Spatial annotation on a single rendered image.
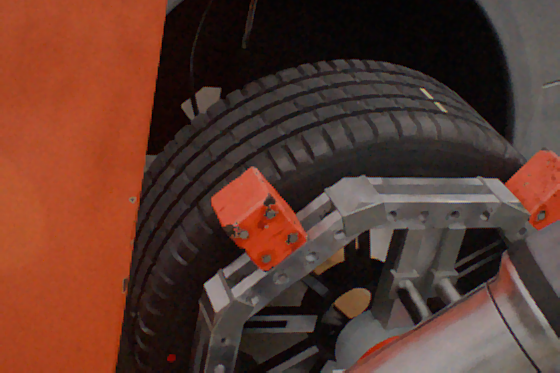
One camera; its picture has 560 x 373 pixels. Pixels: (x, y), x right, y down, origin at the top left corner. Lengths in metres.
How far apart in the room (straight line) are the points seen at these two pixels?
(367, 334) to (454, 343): 0.73
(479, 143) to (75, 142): 0.58
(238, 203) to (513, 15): 0.74
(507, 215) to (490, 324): 0.69
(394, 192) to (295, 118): 0.16
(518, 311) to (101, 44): 0.49
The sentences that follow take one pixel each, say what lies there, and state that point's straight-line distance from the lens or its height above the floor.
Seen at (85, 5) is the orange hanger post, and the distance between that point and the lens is 0.91.
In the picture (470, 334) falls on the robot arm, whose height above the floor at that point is 1.34.
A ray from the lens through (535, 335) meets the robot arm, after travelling 0.60.
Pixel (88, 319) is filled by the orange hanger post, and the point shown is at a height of 1.01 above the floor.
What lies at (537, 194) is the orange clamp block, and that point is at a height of 1.12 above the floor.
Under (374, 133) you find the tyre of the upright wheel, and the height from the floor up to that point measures 1.16.
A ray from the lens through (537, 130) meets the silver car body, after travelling 1.87.
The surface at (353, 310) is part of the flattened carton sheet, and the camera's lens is 2.96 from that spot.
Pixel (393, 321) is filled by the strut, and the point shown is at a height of 0.93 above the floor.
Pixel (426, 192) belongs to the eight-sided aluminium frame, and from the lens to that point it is 1.27.
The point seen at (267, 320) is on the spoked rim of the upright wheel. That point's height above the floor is 0.86.
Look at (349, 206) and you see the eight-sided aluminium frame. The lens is 1.19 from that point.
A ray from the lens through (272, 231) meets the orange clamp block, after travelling 1.16.
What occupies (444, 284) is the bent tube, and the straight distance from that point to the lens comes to 1.29.
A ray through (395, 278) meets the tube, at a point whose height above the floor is 1.02.
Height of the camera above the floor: 1.68
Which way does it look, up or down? 27 degrees down
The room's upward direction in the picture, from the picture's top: 12 degrees clockwise
